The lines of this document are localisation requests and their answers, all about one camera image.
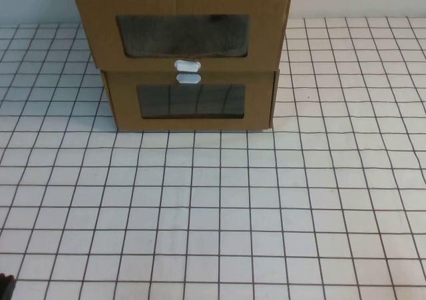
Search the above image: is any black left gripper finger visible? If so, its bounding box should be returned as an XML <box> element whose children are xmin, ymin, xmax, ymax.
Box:
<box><xmin>0</xmin><ymin>273</ymin><xmax>16</xmax><ymax>300</ymax></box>

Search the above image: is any brown cardboard drawer with window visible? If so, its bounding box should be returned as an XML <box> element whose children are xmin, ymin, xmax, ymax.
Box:
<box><xmin>75</xmin><ymin>0</ymin><xmax>289</xmax><ymax>72</ymax></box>

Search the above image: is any brown cardboard box with window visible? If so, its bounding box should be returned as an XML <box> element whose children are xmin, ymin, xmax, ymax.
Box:
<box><xmin>101</xmin><ymin>67</ymin><xmax>282</xmax><ymax>134</ymax></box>

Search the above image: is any white plastic drawer handle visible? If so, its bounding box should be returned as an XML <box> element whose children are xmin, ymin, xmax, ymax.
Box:
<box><xmin>172</xmin><ymin>59</ymin><xmax>202</xmax><ymax>73</ymax></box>
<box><xmin>176</xmin><ymin>73</ymin><xmax>202</xmax><ymax>86</ymax></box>

